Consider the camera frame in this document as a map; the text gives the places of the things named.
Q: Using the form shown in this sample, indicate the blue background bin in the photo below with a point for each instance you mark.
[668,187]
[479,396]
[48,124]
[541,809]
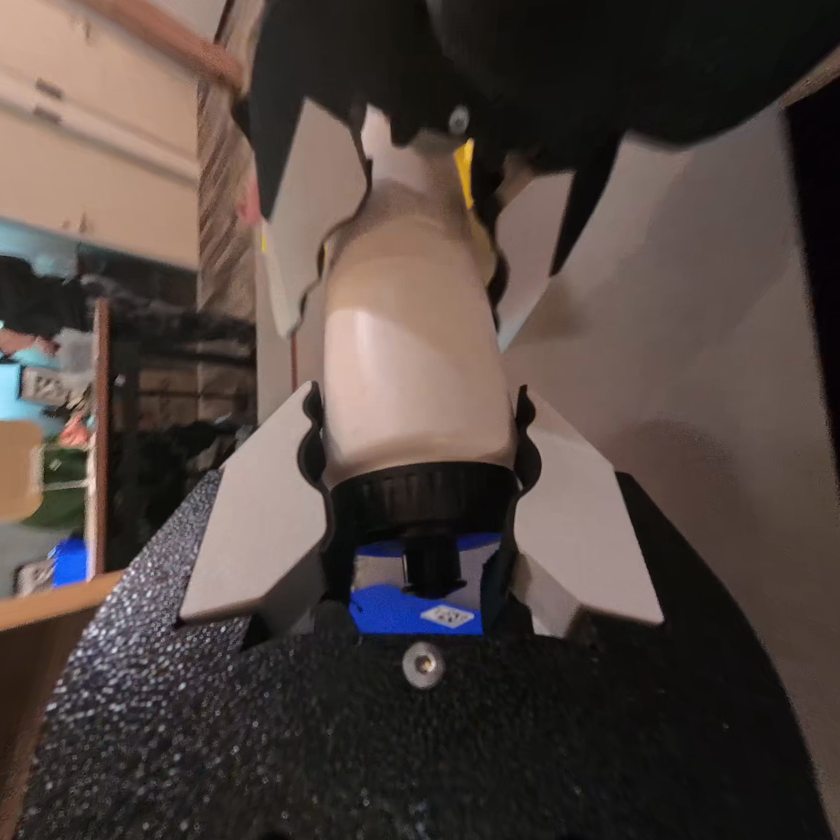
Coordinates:
[71,561]

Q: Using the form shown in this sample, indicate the blue plastic bin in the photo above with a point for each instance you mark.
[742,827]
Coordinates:
[394,613]

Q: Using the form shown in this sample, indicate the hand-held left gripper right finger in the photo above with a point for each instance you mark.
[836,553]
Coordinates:
[584,538]

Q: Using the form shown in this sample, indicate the white double door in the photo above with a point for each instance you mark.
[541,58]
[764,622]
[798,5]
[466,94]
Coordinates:
[98,164]

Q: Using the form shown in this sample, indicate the wooden post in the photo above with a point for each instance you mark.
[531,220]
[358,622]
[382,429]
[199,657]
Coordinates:
[184,46]

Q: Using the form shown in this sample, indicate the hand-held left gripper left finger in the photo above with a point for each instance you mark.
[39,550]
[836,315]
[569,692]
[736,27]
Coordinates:
[256,538]

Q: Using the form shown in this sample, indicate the white bottle with black cap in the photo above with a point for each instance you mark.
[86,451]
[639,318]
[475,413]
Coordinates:
[413,341]

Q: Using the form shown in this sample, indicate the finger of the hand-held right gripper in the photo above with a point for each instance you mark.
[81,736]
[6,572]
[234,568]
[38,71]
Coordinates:
[531,223]
[315,170]

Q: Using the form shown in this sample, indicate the tan backed screen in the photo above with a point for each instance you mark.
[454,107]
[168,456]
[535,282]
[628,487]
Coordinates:
[19,472]

